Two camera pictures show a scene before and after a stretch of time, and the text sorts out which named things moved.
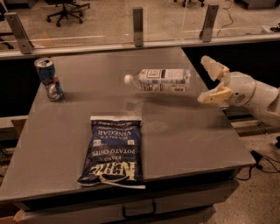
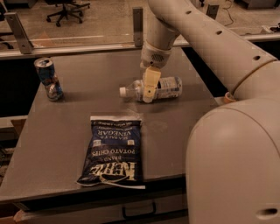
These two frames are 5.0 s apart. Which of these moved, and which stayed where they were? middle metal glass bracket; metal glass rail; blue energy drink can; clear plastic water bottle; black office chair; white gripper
Moved: clear plastic water bottle; white gripper
Stayed: metal glass rail; middle metal glass bracket; blue energy drink can; black office chair
